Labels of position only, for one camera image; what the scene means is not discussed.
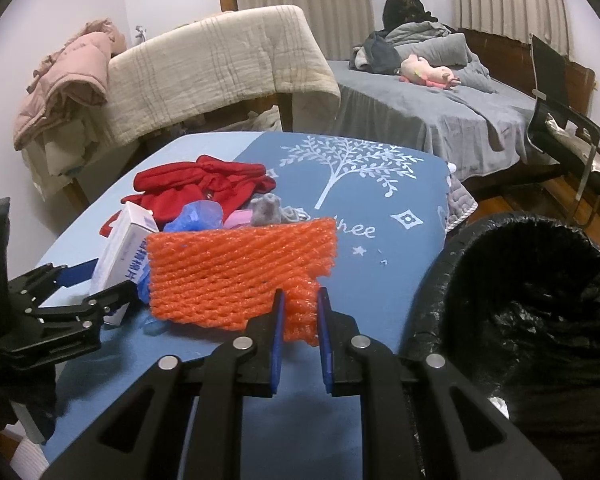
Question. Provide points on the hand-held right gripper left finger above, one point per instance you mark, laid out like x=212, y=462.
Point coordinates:
x=278, y=345

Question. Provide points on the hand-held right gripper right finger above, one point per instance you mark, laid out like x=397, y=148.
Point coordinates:
x=324, y=345

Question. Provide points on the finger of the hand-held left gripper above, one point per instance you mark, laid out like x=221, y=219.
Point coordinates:
x=77, y=273
x=95, y=305

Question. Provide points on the white cardboard box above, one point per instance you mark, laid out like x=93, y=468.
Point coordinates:
x=125, y=240

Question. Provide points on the orange foam net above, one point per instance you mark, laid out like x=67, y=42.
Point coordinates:
x=240, y=270

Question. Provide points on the grey sock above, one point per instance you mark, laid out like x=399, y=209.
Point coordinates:
x=267, y=210

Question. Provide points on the red cloth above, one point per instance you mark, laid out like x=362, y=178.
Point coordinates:
x=190, y=185

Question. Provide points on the bin with black bag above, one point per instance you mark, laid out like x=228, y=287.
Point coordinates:
x=530, y=310

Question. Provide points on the beige clothes pile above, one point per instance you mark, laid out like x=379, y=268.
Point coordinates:
x=55, y=155

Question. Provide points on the pink cloth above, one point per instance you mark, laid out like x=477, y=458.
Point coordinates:
x=240, y=219

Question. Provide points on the grey quilted table pad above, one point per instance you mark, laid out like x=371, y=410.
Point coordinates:
x=461, y=205

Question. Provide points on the pink blanket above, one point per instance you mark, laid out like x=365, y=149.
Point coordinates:
x=65, y=75

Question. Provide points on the white crumpled cloth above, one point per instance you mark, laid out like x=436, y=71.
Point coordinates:
x=265, y=119

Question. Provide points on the cream quilt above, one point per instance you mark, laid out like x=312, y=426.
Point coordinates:
x=205, y=65

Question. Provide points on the bed with grey sheet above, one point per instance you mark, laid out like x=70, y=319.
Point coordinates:
x=395, y=110

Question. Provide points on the pink plush toy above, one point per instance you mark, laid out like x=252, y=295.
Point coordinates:
x=425, y=72

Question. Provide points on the dark clothes pile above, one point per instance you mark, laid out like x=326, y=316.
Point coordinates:
x=377, y=52

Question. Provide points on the grey blanket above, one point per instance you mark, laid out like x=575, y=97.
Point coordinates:
x=445, y=47

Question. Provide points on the silver chair cushion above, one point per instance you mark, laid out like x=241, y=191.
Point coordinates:
x=592, y=157

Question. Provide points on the black backpack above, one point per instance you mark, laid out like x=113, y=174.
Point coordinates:
x=405, y=10

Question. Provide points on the wooden headboard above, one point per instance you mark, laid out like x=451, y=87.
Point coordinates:
x=500, y=47

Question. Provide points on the black chair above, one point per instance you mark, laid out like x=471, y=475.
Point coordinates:
x=550, y=70

